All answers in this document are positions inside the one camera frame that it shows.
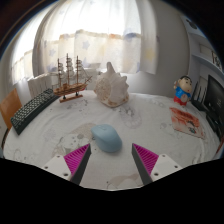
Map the white conch shell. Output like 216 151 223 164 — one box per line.
93 61 130 108

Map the light blue computer mouse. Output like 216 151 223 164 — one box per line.
91 123 123 154

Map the white ribbed radiator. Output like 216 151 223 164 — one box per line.
27 73 55 98

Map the white shelf unit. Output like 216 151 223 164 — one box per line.
181 13 224 83

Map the white star-print curtain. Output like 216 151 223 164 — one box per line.
11 0 158 84

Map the black keyboard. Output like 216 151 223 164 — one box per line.
10 88 59 136

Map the white printed tablecloth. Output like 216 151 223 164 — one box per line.
2 89 221 190

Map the black box device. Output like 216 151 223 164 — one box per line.
205 111 224 141

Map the wooden model sailing ship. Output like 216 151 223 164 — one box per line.
53 53 93 104

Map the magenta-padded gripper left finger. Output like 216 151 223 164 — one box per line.
42 143 92 186

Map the cartoon boy figurine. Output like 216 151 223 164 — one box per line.
172 75 194 107

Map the orange wooden chair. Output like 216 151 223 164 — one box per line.
0 88 23 131

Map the black monitor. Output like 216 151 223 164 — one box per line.
203 74 224 118

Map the red printed mouse pad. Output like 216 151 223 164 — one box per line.
169 106 206 140

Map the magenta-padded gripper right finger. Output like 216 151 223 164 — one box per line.
131 143 184 186

